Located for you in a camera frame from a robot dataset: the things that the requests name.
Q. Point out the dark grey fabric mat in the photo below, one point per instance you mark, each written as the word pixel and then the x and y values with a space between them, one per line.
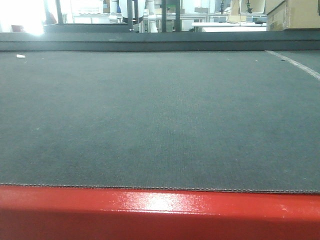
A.
pixel 229 111

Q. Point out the white background table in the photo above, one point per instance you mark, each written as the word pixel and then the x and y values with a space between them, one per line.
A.
pixel 216 27

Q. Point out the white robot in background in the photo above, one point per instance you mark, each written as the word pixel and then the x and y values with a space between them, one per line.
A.
pixel 134 10

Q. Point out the red glossy table edge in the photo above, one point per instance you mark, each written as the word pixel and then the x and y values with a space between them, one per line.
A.
pixel 62 213

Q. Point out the brown cardboard box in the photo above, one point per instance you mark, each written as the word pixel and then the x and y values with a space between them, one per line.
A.
pixel 292 14

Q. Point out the black metal frame post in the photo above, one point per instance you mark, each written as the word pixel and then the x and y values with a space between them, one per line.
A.
pixel 175 16

